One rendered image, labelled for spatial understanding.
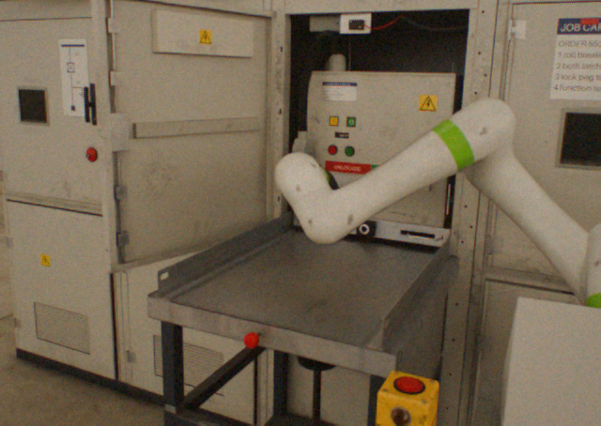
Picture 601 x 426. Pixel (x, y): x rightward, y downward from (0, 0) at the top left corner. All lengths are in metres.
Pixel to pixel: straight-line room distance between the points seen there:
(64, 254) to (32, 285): 0.29
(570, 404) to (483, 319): 0.83
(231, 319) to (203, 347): 1.00
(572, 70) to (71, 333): 2.24
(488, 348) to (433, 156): 0.77
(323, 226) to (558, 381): 0.54
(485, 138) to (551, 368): 0.53
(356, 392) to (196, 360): 0.66
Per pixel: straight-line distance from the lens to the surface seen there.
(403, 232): 1.81
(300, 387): 2.13
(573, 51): 1.64
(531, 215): 1.35
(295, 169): 1.25
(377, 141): 1.79
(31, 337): 2.97
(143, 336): 2.45
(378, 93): 1.79
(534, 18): 1.65
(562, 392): 0.98
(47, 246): 2.70
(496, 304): 1.76
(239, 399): 2.27
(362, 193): 1.22
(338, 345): 1.17
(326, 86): 1.85
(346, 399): 2.07
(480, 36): 1.68
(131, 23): 1.59
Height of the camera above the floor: 1.37
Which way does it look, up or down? 12 degrees down
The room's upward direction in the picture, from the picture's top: 1 degrees clockwise
